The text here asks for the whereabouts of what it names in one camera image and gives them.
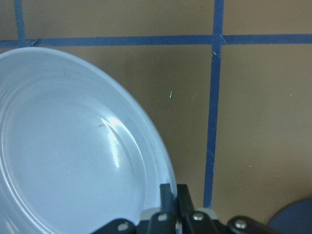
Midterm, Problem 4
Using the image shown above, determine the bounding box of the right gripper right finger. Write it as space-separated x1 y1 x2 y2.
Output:
177 184 219 234

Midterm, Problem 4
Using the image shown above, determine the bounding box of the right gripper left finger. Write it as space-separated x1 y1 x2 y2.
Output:
140 184 176 234

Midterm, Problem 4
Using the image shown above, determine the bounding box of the blue plate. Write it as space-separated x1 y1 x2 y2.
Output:
0 48 176 234

